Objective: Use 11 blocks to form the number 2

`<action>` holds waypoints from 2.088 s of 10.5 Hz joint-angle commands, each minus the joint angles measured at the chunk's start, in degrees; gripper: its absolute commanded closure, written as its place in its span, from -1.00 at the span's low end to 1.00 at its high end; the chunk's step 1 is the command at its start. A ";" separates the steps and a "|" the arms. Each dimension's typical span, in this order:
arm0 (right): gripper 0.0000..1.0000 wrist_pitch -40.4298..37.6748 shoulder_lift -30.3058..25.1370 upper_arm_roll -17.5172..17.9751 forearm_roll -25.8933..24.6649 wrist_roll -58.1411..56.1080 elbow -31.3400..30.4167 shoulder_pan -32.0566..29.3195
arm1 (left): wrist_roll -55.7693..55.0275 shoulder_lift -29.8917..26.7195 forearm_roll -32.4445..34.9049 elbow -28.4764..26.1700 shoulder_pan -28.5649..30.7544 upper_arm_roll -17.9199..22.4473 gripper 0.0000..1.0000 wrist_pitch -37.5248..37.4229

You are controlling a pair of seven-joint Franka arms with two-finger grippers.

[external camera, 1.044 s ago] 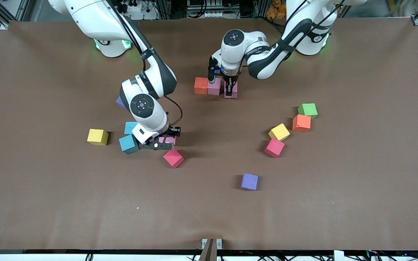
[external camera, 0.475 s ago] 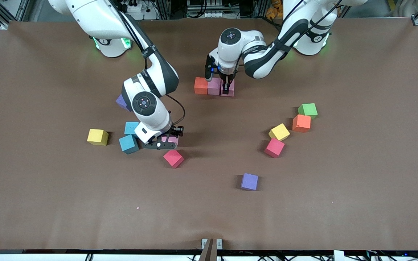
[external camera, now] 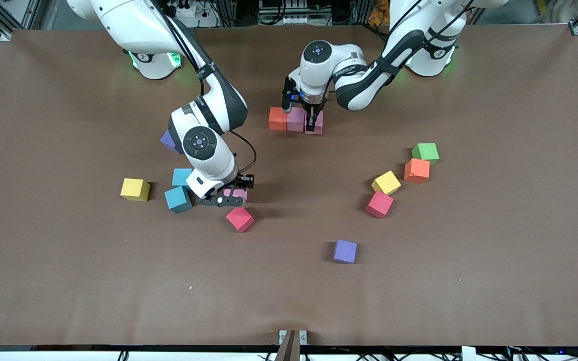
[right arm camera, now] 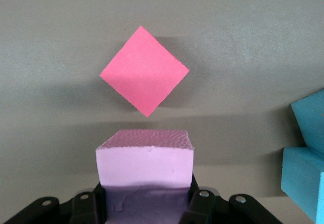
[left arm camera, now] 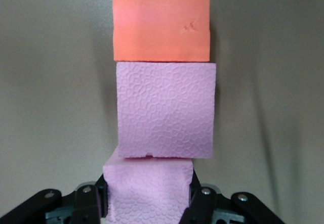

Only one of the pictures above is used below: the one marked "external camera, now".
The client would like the white power strip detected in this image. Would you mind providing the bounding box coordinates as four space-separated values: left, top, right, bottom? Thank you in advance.
166 0 219 28

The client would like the white electronics box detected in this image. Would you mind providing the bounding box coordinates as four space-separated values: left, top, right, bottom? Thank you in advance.
259 0 315 26

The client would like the purple foam cube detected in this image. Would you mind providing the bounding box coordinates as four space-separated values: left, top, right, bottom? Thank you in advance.
160 129 182 154
333 239 358 264

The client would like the black cable bundle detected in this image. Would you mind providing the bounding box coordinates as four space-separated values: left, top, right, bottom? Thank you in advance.
505 337 578 361

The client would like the table cover sheet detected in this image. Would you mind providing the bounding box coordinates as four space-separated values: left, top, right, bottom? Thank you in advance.
0 24 578 347

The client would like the red foam cube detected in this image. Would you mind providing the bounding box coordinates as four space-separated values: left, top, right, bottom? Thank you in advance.
365 191 394 219
225 207 255 233

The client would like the orange foam cube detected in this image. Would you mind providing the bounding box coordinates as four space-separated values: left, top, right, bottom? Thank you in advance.
268 106 288 131
404 158 430 184

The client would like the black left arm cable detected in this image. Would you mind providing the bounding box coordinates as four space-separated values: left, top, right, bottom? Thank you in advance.
379 0 475 71

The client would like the blue foam cube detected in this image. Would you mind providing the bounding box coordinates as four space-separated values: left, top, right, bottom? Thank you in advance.
172 168 194 187
164 186 193 214

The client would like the green foam cube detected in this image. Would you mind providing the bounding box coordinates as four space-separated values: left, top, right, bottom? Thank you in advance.
411 142 440 165

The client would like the yellow foam cube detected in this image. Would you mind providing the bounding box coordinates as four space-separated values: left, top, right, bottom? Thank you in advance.
120 178 151 202
371 170 401 196

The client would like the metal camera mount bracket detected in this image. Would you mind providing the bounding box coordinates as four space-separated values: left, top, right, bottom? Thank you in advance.
278 329 308 361

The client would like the orange yellow object pile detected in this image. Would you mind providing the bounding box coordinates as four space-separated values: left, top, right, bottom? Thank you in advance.
368 0 392 26

